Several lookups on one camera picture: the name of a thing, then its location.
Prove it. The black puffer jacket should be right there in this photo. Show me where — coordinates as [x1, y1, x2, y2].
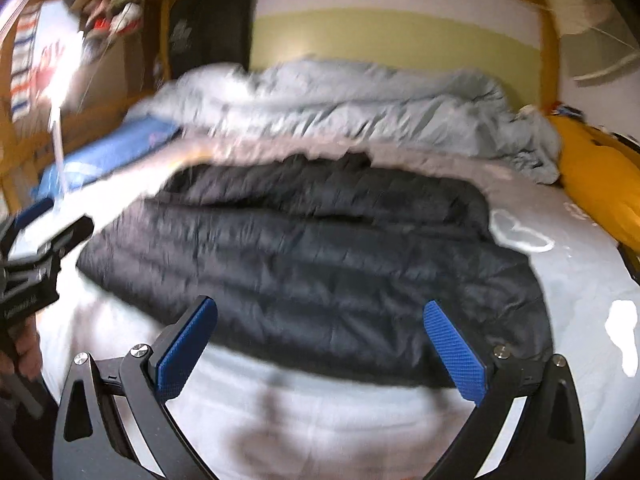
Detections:
[77, 153, 553, 387]

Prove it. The person's left hand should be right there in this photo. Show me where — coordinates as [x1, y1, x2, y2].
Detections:
[1, 318, 42, 382]

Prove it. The grey heart-print bed sheet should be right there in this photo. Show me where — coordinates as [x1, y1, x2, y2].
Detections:
[38, 139, 639, 479]

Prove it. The blue pillow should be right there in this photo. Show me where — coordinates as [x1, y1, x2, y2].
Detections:
[62, 116, 181, 192]

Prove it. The orange pillow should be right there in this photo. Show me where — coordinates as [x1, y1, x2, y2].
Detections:
[548, 116, 639, 252]

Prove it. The light grey-blue duvet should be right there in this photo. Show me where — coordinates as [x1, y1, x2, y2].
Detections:
[126, 58, 562, 184]

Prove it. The hanging colourful clutter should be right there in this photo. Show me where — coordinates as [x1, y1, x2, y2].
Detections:
[70, 0, 144, 52]

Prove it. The black hanging bag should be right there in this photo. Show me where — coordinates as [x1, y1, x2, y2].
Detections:
[168, 0, 255, 79]

